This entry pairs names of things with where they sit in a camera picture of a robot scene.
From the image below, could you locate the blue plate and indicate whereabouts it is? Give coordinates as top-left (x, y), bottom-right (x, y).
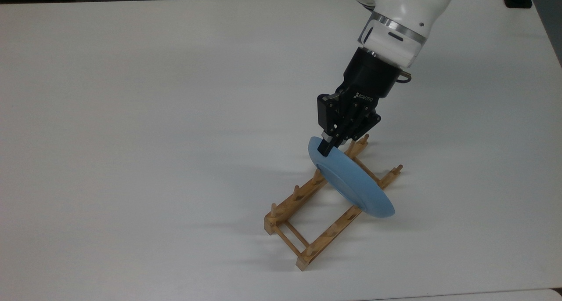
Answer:
top-left (307, 136), bottom-right (395, 218)

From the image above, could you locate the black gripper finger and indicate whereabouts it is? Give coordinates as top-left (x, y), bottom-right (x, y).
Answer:
top-left (317, 93), bottom-right (343, 157)
top-left (341, 103), bottom-right (382, 143)

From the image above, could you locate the wooden plate rack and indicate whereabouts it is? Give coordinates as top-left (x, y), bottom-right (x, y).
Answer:
top-left (263, 134), bottom-right (403, 272)

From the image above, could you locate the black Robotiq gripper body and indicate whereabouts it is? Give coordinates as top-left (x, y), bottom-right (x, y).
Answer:
top-left (335, 46), bottom-right (402, 117)

